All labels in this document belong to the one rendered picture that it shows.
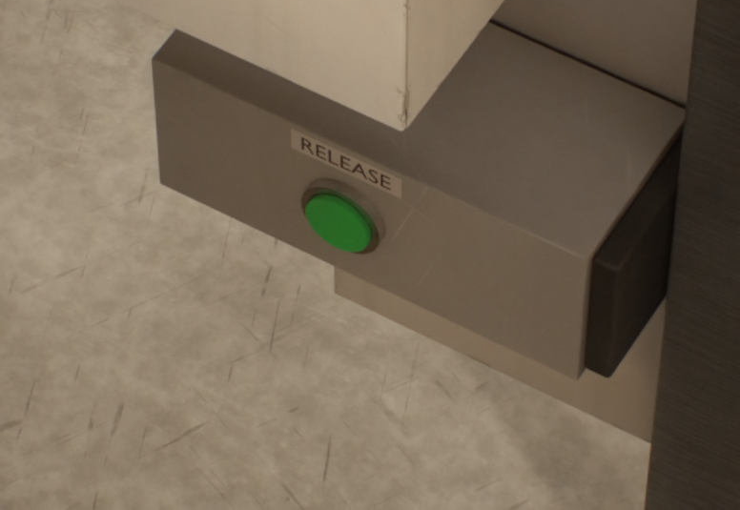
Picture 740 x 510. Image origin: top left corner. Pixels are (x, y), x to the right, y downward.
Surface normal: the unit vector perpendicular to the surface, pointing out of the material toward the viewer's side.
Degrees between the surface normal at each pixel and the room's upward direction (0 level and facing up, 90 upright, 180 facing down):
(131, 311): 0
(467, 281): 90
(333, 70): 90
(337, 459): 0
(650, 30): 90
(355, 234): 90
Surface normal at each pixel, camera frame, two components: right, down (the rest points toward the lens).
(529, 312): -0.51, 0.68
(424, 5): 0.86, 0.40
